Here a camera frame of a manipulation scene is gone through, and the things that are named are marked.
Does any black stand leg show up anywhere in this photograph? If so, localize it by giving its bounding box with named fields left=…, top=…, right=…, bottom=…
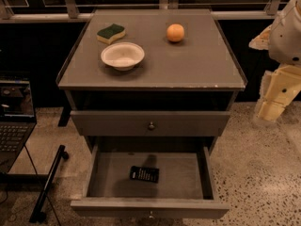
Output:
left=29, top=145, right=69, bottom=223

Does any open middle drawer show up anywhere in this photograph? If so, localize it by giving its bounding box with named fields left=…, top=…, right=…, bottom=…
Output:
left=71, top=148, right=230, bottom=218

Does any orange fruit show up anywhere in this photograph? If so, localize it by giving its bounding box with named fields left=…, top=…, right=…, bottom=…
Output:
left=166, top=24, right=184, bottom=42

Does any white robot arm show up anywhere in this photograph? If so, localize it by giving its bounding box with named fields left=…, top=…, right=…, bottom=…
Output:
left=248, top=0, right=301, bottom=121

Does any black rxbar chocolate bar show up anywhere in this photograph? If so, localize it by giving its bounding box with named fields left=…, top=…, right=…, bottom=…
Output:
left=130, top=166, right=159, bottom=183

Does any grey drawer cabinet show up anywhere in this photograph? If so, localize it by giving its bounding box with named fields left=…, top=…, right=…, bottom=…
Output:
left=55, top=8, right=248, bottom=220

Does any black laptop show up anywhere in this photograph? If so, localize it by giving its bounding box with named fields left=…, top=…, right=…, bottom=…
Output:
left=0, top=72, right=37, bottom=173

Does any green yellow sponge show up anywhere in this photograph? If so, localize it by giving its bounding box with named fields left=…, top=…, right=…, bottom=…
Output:
left=97, top=24, right=126, bottom=44

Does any closed top drawer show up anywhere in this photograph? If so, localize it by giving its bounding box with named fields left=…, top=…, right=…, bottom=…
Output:
left=71, top=110, right=230, bottom=137

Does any metal window railing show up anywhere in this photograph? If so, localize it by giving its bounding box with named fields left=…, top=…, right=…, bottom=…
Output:
left=0, top=0, right=301, bottom=24

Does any white bowl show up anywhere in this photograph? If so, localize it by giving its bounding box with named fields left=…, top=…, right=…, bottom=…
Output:
left=101, top=42, right=145, bottom=71

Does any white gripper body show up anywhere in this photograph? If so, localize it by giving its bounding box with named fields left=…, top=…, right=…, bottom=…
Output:
left=256, top=64, right=301, bottom=121

